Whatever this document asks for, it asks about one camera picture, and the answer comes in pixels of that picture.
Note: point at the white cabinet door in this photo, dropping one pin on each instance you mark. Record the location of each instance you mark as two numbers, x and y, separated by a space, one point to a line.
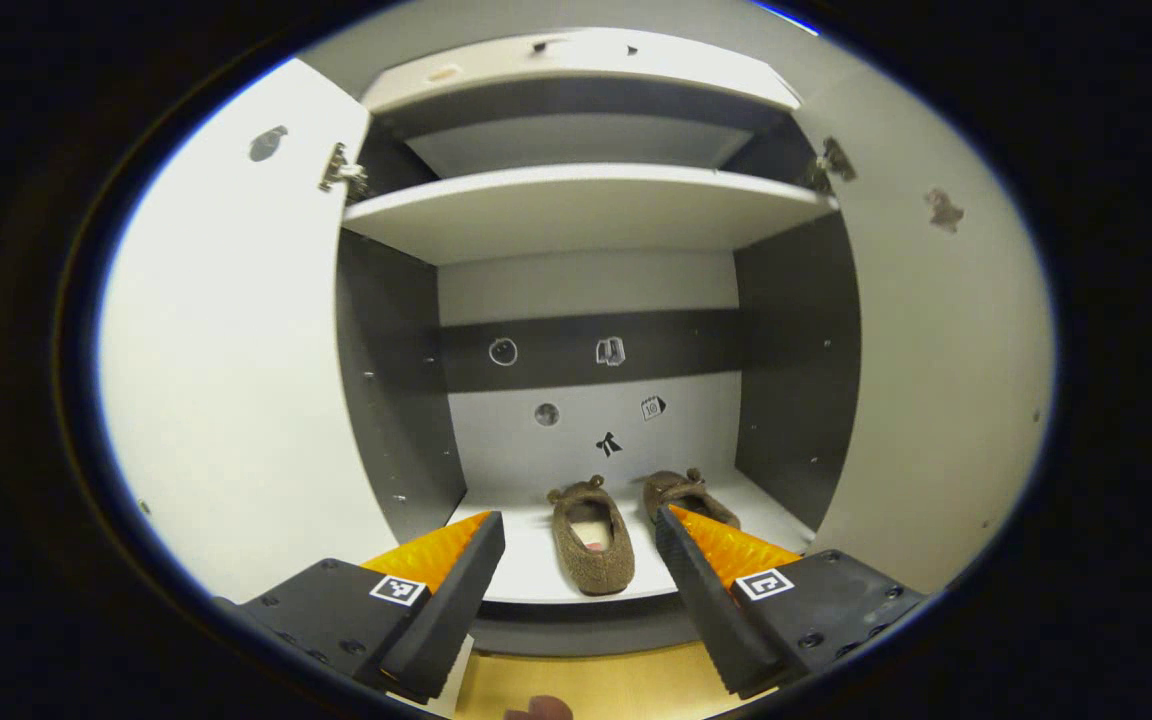
936 400
236 380

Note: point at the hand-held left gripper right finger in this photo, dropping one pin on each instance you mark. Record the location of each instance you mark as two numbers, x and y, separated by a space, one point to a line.
701 610

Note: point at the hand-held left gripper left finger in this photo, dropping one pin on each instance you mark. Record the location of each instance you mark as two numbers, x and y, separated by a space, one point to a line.
451 615

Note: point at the metal door hinge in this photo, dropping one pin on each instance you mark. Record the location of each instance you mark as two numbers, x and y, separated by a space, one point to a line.
831 160
341 172

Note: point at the white shoe cabinet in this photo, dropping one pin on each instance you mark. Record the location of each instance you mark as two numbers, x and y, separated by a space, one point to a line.
576 210

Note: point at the brown fuzzy shoe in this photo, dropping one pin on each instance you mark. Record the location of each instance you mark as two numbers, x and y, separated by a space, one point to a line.
686 490
616 570

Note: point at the white cabinet drawer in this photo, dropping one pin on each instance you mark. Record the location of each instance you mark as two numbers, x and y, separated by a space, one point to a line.
586 68

